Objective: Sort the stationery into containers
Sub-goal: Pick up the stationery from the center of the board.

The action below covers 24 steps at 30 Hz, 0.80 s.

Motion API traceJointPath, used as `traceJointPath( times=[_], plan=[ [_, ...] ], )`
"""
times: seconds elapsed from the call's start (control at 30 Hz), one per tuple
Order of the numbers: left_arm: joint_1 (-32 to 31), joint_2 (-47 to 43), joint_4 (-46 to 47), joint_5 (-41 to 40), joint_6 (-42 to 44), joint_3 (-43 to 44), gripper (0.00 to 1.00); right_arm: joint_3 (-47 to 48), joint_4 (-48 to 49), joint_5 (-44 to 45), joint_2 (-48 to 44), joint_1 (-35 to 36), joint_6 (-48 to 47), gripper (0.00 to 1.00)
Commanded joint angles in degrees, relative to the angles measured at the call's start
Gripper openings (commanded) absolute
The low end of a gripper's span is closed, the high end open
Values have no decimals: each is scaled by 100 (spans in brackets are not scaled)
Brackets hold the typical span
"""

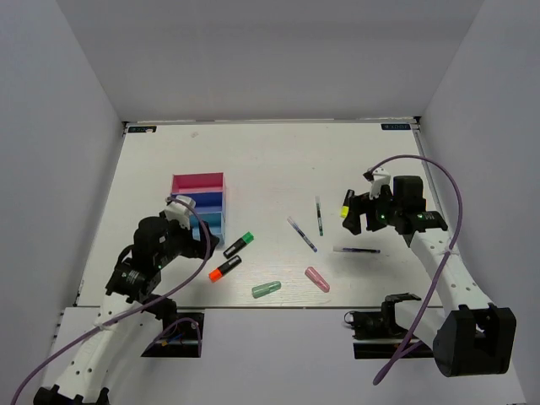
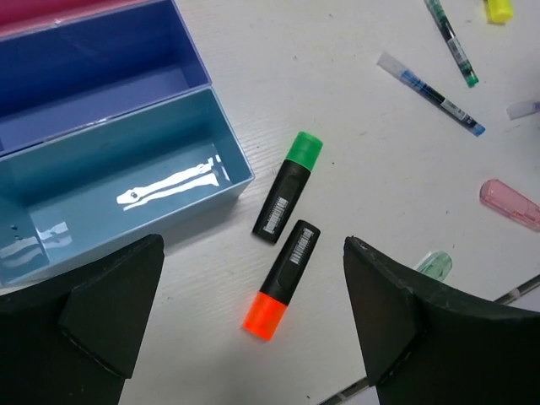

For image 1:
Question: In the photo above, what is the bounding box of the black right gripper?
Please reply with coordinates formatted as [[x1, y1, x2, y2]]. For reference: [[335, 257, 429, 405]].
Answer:
[[343, 185, 402, 235]]

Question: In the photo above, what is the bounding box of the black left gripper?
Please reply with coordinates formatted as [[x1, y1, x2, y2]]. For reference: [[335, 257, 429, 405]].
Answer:
[[156, 215, 219, 267]]

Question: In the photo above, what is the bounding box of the yellow cap black highlighter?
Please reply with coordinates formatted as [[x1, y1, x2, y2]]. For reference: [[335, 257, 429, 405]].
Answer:
[[340, 189, 354, 219]]

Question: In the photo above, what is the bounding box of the orange cap black highlighter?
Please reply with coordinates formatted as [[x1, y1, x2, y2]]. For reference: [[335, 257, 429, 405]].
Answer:
[[208, 255, 242, 283]]

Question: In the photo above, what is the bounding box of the green cap black highlighter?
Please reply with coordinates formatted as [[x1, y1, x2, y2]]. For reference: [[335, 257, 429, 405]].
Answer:
[[224, 232, 254, 259]]

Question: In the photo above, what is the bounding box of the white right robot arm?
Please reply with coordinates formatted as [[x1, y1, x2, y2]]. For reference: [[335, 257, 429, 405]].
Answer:
[[343, 169, 516, 377]]

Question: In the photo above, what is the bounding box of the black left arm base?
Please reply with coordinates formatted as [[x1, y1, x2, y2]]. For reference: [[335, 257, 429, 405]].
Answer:
[[142, 311, 205, 359]]

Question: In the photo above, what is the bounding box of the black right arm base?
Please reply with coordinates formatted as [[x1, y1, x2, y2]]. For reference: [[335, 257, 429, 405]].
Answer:
[[343, 310, 407, 360]]

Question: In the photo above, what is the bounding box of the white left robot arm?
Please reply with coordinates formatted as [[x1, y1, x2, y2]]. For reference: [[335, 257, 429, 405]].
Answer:
[[33, 210, 219, 404]]

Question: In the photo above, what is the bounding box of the purple ink pen refill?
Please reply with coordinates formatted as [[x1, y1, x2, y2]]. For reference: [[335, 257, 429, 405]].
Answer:
[[332, 246, 381, 254]]

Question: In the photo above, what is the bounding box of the green ink pen refill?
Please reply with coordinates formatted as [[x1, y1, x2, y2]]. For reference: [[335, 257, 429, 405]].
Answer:
[[315, 196, 324, 236]]

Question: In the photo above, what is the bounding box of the blue ink pen refill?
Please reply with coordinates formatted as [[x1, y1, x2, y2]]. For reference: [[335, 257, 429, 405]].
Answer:
[[287, 217, 318, 252]]

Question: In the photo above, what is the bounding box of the pink blue tiered organizer box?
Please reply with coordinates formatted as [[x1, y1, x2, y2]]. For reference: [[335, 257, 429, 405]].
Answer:
[[170, 172, 226, 247]]

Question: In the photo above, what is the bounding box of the right corner table sticker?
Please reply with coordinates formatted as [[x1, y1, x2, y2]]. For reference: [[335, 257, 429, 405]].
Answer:
[[381, 123, 411, 131]]

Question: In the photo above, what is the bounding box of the corner table sticker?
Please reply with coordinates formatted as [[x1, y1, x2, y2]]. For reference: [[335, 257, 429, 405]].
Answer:
[[127, 126, 157, 133], [381, 123, 411, 131]]

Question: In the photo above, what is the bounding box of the left corner table sticker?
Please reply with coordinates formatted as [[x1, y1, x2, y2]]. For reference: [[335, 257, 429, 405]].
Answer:
[[127, 126, 157, 133]]

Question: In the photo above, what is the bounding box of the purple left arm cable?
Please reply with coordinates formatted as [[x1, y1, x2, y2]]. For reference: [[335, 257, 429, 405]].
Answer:
[[8, 195, 213, 405]]

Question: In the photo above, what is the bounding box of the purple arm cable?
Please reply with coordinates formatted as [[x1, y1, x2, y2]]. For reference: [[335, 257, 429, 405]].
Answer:
[[367, 154, 462, 386], [8, 195, 213, 405]]

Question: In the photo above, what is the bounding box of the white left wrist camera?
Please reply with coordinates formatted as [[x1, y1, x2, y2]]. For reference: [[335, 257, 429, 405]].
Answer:
[[164, 195, 196, 230]]

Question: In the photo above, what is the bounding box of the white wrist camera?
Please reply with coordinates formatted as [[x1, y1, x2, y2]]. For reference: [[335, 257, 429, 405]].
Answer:
[[164, 195, 196, 230], [364, 167, 391, 200]]

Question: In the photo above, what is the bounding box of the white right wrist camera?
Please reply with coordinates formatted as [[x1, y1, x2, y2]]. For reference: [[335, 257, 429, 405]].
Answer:
[[364, 167, 391, 200]]

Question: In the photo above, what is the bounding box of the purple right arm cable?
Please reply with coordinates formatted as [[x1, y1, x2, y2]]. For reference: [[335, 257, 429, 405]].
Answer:
[[367, 154, 462, 386]]

